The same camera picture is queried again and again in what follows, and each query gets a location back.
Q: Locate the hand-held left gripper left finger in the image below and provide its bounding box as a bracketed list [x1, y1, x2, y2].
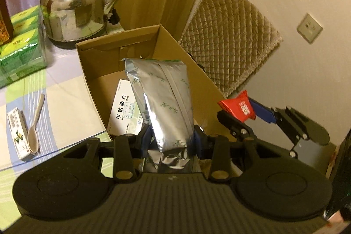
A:
[64, 124, 153, 183]

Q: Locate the green tissue pack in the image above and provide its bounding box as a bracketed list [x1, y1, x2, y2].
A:
[0, 5, 48, 88]

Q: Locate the small white medicine box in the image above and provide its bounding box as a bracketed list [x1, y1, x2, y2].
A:
[7, 107, 36, 162]

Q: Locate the white plastic spoon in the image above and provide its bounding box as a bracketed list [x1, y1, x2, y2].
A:
[27, 93, 46, 155]

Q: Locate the white wall socket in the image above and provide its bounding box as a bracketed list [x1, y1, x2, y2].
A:
[297, 13, 324, 45]

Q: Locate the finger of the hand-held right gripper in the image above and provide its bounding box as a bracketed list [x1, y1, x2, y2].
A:
[248, 98, 312, 142]
[217, 111, 257, 142]

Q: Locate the red snack packet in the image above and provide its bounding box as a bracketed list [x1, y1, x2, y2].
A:
[218, 90, 257, 122]

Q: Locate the brown cardboard box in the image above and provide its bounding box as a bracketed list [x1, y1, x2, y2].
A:
[75, 24, 240, 142]

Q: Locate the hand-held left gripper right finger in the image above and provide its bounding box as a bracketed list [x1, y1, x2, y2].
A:
[192, 125, 292, 180]

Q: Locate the brown box at edge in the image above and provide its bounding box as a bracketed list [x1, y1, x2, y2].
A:
[0, 0, 14, 45]

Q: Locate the steel kettle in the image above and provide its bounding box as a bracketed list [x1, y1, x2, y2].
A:
[40, 0, 131, 50]

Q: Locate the quilted beige chair cushion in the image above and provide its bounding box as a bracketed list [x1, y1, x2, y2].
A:
[178, 0, 284, 99]

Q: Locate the silver foil pouch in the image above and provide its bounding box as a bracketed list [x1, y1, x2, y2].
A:
[121, 58, 197, 175]

